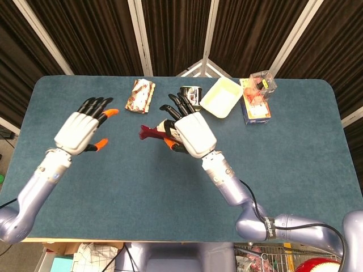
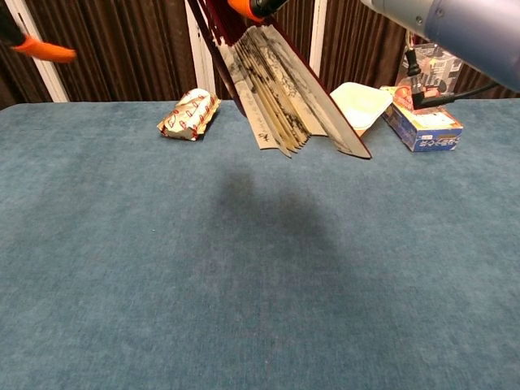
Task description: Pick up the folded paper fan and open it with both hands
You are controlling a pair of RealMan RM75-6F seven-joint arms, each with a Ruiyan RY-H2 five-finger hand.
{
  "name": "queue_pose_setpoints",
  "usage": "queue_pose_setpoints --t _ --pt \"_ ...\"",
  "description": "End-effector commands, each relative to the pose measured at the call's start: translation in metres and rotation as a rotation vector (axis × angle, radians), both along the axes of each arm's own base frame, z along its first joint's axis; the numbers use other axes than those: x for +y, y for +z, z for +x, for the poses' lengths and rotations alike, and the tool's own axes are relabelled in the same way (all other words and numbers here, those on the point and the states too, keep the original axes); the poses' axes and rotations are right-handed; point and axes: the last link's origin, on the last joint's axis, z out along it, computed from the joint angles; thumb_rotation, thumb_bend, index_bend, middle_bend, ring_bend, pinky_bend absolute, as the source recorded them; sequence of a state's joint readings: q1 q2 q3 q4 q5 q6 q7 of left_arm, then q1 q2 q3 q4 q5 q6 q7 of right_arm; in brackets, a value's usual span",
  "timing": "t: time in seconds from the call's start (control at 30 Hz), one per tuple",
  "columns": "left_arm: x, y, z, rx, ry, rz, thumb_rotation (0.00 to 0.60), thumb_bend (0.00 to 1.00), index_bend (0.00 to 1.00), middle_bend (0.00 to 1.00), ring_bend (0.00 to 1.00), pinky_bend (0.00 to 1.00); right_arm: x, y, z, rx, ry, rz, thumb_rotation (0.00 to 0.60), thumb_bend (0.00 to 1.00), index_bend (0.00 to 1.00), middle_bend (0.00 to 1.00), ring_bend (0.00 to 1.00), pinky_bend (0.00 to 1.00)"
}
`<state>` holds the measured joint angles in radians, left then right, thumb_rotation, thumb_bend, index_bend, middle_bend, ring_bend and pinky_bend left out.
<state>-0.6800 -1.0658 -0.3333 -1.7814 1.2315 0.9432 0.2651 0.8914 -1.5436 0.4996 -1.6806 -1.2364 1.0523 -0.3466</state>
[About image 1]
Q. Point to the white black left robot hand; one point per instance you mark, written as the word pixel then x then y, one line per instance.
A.
pixel 76 130

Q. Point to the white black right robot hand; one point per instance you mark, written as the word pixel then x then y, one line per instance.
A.
pixel 195 136

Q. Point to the red ribbed paper folding fan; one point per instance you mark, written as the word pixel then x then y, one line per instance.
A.
pixel 150 133

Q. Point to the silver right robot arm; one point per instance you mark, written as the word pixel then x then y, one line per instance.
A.
pixel 227 184

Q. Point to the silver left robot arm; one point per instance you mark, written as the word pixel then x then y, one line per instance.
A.
pixel 34 192

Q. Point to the cream plastic food tray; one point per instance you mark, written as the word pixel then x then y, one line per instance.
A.
pixel 221 99

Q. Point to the blue cardboard box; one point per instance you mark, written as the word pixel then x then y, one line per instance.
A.
pixel 256 113

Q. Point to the silver red snack packet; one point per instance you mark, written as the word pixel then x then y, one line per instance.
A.
pixel 140 96

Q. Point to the white screen base foot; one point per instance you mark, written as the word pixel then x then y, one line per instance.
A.
pixel 204 68

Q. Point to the clear plastic box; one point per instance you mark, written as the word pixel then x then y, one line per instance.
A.
pixel 263 83

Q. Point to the dark brown curtain panel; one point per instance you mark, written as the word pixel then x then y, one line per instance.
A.
pixel 17 56
pixel 175 28
pixel 340 51
pixel 93 37
pixel 249 34

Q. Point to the brown cardboard box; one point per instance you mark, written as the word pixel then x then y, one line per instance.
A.
pixel 62 248

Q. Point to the silver robot torso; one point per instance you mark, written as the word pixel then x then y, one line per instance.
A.
pixel 175 258

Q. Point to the checked white cloth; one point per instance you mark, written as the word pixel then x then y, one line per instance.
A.
pixel 93 259

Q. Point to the teal box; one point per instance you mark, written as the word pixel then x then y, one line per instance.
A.
pixel 62 265

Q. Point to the red white ball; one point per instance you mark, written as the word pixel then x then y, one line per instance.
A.
pixel 317 266

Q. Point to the white screen frame post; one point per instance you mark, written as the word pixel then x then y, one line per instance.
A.
pixel 10 124
pixel 353 119
pixel 141 37
pixel 295 37
pixel 212 28
pixel 48 37

